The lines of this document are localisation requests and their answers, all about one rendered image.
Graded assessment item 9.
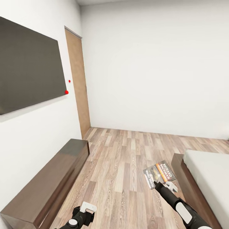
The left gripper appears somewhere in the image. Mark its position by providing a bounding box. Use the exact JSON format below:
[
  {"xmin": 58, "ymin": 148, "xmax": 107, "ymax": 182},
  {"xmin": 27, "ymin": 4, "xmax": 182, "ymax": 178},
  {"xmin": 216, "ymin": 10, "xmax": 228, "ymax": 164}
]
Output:
[{"xmin": 72, "ymin": 206, "xmax": 95, "ymax": 226}]

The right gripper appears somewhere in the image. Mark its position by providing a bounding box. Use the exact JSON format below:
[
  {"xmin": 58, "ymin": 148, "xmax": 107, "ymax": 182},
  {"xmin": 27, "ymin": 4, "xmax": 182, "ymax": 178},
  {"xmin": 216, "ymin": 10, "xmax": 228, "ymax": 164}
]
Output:
[{"xmin": 154, "ymin": 181, "xmax": 174, "ymax": 203}]

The hardback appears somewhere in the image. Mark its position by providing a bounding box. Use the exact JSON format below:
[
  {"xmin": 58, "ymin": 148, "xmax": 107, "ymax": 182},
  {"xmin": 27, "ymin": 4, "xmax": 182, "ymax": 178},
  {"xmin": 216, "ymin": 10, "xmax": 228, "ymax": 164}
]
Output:
[{"xmin": 143, "ymin": 160, "xmax": 177, "ymax": 190}]

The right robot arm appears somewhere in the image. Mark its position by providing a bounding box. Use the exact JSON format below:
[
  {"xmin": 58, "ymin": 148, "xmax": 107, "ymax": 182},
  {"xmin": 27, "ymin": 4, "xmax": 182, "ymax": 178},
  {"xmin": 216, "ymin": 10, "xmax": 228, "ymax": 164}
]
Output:
[{"xmin": 154, "ymin": 181, "xmax": 213, "ymax": 229}]

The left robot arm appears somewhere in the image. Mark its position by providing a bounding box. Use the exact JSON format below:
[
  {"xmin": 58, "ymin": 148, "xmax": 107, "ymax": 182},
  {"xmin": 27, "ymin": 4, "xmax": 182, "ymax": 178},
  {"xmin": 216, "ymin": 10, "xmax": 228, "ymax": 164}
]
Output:
[{"xmin": 59, "ymin": 201, "xmax": 97, "ymax": 229}]

